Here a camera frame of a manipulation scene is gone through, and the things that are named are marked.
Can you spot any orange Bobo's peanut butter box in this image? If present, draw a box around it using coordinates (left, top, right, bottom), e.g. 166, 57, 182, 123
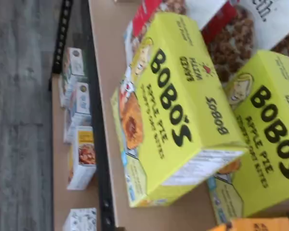
208, 216, 289, 231

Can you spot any green Bobo's apple pie box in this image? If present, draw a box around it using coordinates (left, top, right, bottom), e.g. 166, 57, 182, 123
207, 50, 289, 226
110, 12, 250, 209

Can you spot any white carton blue print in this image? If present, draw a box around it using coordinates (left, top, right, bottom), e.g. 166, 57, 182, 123
63, 81, 92, 145

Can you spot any white patterned carton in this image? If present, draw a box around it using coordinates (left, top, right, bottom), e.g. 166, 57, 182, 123
62, 207, 98, 231

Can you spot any red and white cereal box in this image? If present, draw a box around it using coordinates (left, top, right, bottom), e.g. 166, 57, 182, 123
184, 0, 256, 84

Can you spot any white carton yellow print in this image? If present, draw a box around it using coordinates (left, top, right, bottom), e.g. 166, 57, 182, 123
66, 126, 97, 191

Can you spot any white carton green print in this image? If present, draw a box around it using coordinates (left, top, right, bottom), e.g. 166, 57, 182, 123
59, 47, 85, 108

